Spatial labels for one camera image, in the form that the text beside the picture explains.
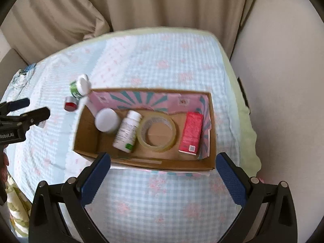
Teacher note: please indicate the beige curtain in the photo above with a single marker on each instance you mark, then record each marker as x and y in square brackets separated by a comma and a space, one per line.
[39, 28]

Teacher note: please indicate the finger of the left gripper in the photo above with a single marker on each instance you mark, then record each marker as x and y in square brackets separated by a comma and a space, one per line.
[33, 117]
[7, 107]

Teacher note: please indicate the yellow tape roll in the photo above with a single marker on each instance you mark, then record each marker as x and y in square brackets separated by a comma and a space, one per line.
[157, 132]

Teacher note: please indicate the white round jar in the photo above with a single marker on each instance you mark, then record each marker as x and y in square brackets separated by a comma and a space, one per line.
[107, 120]

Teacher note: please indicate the person left hand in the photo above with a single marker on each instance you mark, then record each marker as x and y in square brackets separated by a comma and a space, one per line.
[4, 168]

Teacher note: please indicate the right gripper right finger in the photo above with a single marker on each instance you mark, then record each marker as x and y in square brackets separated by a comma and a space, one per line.
[279, 220]

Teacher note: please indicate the green white jar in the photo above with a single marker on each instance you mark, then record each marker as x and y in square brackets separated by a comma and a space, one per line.
[80, 87]

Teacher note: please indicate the white medicine bottle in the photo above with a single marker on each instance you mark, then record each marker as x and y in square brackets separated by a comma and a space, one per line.
[127, 133]

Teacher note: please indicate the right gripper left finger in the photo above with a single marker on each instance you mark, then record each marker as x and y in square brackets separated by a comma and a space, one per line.
[47, 223]

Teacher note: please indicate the red pink carton box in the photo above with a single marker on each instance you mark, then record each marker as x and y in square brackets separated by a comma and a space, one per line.
[191, 132]

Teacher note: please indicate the red lid small jar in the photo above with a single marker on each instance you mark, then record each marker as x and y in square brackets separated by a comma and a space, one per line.
[70, 104]

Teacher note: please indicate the pink cardboard box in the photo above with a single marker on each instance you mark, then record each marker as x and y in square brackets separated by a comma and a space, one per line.
[177, 131]

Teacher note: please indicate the blue white bed cover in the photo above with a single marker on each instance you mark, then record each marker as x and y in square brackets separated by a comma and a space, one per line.
[135, 204]

